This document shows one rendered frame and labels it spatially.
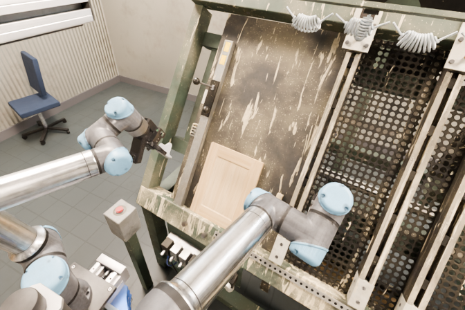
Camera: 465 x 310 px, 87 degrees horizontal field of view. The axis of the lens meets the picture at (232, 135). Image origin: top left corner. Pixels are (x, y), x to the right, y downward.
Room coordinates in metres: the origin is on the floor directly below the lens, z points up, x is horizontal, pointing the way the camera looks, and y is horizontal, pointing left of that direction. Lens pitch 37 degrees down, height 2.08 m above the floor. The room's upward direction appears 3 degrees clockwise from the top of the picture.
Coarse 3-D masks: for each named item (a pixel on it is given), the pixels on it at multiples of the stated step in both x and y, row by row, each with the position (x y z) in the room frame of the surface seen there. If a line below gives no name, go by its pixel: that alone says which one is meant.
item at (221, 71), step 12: (228, 60) 1.29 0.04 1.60; (216, 72) 1.26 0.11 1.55; (216, 96) 1.18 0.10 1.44; (204, 120) 1.12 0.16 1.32; (204, 132) 1.08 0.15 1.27; (192, 144) 1.06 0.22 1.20; (192, 156) 1.01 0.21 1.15; (192, 168) 0.98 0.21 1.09; (180, 192) 0.91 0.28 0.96; (180, 204) 0.87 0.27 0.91
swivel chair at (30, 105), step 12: (24, 60) 2.83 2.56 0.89; (36, 60) 2.69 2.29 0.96; (36, 72) 2.65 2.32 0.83; (36, 84) 2.69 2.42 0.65; (36, 96) 2.70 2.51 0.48; (48, 96) 2.72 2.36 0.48; (12, 108) 2.43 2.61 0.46; (24, 108) 2.42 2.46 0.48; (36, 108) 2.43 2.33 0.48; (48, 108) 2.51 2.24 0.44; (60, 120) 2.76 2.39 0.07; (36, 132) 2.49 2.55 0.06
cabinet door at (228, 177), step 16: (208, 160) 0.99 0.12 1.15; (224, 160) 0.97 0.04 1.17; (240, 160) 0.95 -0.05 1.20; (256, 160) 0.93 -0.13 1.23; (208, 176) 0.94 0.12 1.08; (224, 176) 0.92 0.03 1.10; (240, 176) 0.89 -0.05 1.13; (256, 176) 0.87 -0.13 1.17; (208, 192) 0.89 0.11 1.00; (224, 192) 0.86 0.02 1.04; (240, 192) 0.84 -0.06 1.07; (192, 208) 0.85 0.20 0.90; (208, 208) 0.83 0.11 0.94; (224, 208) 0.81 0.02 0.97; (240, 208) 0.79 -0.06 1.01; (224, 224) 0.76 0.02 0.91
